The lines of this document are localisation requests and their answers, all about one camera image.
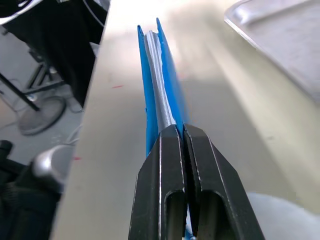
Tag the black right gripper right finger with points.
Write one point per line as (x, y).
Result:
(212, 180)

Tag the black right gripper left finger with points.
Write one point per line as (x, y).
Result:
(152, 180)

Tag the blue surgical instrument pack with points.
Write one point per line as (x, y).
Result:
(168, 82)

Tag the metal tray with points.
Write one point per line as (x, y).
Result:
(282, 42)

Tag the silver robot body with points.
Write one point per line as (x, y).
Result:
(51, 162)

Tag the round grey stand base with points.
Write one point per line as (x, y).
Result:
(41, 117)

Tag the black cloth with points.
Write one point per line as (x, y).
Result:
(57, 45)

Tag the black metal stand frame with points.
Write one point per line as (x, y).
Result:
(27, 85)

